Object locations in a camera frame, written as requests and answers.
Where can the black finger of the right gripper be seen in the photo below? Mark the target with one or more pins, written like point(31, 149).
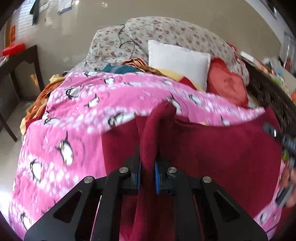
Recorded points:
point(272, 131)

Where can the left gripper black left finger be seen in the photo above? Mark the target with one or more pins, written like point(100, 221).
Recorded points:
point(92, 209)

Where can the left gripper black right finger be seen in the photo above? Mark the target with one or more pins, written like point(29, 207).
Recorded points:
point(203, 209)

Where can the dark red knit garment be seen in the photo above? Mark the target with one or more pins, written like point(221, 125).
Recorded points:
point(242, 159)

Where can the right hand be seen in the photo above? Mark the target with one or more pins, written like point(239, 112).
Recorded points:
point(287, 178)

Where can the red heart cushion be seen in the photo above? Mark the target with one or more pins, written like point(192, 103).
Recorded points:
point(221, 81)

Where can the pink penguin blanket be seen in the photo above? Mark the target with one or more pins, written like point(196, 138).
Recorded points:
point(65, 145)

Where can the white pillow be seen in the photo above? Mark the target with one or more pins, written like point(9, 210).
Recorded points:
point(193, 65)

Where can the orange patterned cloth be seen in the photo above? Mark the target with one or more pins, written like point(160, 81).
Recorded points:
point(37, 109)

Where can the dark wooden side table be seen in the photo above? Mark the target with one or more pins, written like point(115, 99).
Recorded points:
point(21, 80)

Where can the teal cloth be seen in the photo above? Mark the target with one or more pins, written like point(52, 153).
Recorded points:
point(121, 69)

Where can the floral grey quilt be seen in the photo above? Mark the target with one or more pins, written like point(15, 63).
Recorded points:
point(116, 44)

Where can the red box on table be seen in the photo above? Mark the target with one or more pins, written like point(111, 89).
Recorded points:
point(13, 49)

